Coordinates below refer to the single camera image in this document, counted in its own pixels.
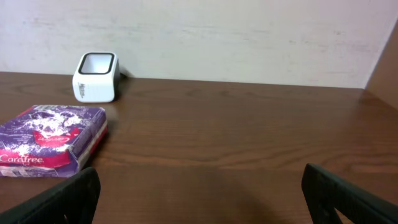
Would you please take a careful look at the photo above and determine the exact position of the purple Carefree pad pack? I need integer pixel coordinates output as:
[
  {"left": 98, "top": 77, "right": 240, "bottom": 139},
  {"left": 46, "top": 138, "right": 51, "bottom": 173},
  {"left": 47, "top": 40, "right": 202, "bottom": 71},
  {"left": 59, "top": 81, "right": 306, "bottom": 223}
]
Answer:
[{"left": 1, "top": 105, "right": 108, "bottom": 177}]

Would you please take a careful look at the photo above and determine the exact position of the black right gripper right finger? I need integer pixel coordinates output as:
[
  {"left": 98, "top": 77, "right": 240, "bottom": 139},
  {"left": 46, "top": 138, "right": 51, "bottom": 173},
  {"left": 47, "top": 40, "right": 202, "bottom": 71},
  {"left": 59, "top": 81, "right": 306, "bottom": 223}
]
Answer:
[{"left": 301, "top": 164, "right": 397, "bottom": 224}]

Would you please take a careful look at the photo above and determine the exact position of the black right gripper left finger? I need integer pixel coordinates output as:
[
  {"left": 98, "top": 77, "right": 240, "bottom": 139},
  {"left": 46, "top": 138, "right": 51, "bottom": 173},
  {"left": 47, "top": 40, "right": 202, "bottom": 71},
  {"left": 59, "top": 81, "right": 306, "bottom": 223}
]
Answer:
[{"left": 1, "top": 167, "right": 101, "bottom": 224}]

